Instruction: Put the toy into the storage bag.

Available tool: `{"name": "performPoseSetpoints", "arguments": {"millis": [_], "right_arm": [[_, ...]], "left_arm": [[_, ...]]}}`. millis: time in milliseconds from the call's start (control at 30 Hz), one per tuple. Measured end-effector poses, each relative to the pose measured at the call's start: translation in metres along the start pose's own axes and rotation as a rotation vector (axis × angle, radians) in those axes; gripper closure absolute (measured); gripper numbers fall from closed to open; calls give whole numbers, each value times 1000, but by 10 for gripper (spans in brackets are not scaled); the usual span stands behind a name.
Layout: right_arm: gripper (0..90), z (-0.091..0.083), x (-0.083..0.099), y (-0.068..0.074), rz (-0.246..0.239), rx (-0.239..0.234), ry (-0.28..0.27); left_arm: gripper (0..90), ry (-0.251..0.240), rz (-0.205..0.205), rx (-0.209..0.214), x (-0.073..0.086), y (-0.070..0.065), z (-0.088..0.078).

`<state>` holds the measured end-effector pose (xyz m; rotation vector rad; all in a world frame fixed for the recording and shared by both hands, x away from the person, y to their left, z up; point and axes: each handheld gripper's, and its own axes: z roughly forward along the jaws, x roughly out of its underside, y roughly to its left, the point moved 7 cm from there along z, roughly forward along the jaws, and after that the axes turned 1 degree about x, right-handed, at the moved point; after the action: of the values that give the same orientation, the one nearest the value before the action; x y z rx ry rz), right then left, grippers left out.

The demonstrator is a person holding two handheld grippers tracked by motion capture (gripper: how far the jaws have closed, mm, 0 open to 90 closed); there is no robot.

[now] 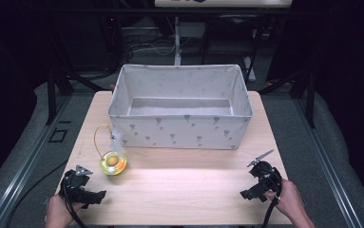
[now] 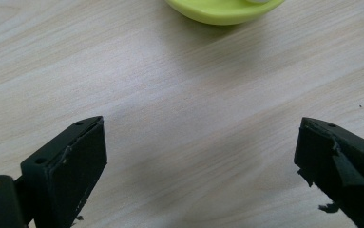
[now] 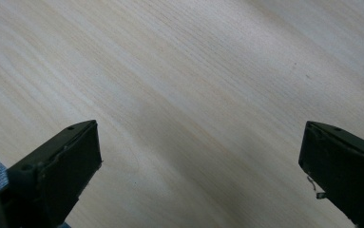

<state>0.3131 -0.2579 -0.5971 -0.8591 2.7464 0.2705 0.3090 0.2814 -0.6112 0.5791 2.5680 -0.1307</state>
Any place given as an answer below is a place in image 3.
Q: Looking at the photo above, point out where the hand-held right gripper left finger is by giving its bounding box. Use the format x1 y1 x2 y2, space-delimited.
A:
0 119 104 228

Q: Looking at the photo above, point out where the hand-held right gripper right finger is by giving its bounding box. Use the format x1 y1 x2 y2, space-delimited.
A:
297 120 364 228

